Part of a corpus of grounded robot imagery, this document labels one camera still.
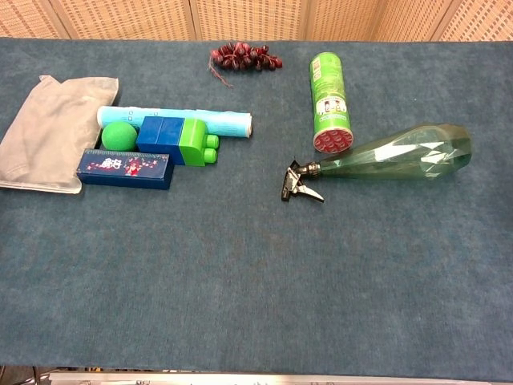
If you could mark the green transparent spray bottle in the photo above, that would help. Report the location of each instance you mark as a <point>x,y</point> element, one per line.
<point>401,160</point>

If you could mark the light blue wrapped roll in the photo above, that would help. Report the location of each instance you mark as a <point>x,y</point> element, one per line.
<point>224,122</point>

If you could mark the green studded building block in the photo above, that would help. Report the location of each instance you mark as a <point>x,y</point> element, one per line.
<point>194,140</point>

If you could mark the blue felt table cloth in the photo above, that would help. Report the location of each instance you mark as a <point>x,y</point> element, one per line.
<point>240,272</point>

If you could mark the blue building block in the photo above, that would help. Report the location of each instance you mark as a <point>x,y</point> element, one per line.
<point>149,134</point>
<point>171,138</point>

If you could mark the green cylindrical snack can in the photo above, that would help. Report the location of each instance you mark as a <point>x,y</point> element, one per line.
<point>329,100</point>

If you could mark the dark blue printed box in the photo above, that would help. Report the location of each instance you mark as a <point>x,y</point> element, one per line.
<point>124,168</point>

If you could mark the red artificial grape bunch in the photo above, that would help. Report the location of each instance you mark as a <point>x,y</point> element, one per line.
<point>244,56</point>

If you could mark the green foam ball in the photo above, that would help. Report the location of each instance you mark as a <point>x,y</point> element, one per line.
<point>119,136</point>

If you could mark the woven rattan folding screen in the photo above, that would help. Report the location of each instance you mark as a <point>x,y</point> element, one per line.
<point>248,18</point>

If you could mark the grey garment in plastic bag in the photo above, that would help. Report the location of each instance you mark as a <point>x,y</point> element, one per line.
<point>52,132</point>

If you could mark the aluminium table edge rail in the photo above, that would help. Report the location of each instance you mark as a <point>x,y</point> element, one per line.
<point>240,379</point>

